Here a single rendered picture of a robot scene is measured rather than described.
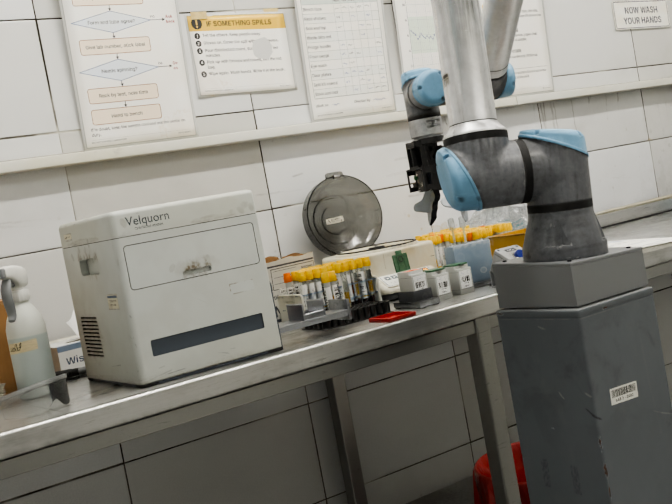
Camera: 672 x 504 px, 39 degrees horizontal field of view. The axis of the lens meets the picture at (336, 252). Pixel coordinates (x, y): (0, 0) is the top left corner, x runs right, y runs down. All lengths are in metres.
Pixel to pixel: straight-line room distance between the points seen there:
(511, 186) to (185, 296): 0.60
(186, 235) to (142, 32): 0.84
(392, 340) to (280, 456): 0.76
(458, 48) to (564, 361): 0.57
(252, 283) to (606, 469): 0.69
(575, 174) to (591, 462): 0.50
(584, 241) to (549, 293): 0.11
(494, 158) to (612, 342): 0.38
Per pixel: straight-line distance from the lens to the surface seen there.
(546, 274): 1.71
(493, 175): 1.69
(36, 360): 1.81
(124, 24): 2.40
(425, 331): 1.91
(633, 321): 1.77
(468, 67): 1.73
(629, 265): 1.78
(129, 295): 1.64
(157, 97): 2.40
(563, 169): 1.72
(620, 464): 1.75
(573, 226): 1.72
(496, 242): 2.30
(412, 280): 2.01
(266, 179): 2.52
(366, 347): 1.82
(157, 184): 2.38
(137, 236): 1.65
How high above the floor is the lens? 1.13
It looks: 3 degrees down
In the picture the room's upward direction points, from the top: 10 degrees counter-clockwise
